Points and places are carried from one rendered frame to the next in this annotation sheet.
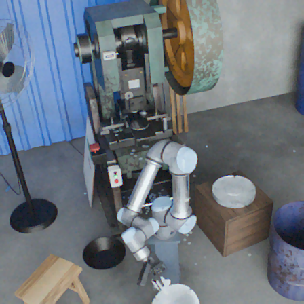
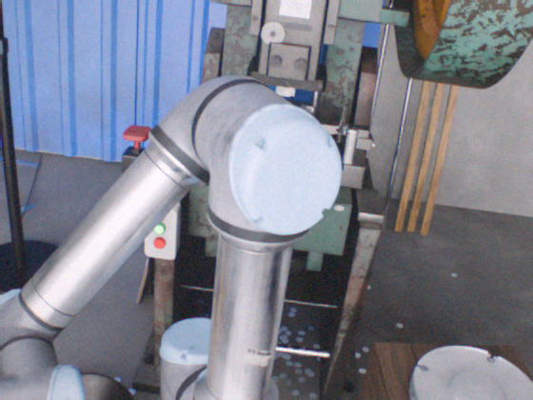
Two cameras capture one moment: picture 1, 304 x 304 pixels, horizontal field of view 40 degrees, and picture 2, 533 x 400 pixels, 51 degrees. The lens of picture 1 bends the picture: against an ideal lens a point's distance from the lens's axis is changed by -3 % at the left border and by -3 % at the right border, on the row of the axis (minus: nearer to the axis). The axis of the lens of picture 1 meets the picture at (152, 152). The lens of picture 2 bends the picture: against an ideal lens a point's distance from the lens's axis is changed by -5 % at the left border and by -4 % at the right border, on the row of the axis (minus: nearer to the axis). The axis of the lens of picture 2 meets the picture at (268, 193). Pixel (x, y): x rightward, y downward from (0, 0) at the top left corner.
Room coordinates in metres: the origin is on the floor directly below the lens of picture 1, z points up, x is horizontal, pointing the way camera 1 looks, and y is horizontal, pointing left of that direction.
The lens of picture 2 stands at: (1.14, -0.30, 1.28)
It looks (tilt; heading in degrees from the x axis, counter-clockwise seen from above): 27 degrees down; 16
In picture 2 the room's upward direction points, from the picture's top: 7 degrees clockwise
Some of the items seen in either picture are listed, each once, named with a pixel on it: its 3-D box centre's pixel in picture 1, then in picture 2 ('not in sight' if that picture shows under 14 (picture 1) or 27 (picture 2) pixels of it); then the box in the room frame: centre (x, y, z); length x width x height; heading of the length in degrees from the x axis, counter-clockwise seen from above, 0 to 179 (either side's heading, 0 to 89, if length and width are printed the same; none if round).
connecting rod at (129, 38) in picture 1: (127, 49); not in sight; (2.57, 0.10, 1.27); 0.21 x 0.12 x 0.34; 15
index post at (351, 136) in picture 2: (164, 123); (349, 144); (2.49, -0.10, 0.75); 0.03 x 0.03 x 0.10; 15
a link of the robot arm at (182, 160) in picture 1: (180, 190); (246, 311); (1.69, -0.13, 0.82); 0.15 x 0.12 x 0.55; 46
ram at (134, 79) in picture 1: (132, 85); (294, 13); (2.53, 0.09, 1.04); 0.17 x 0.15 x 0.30; 15
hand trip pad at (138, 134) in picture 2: (95, 150); (137, 145); (2.27, 0.36, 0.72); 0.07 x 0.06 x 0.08; 15
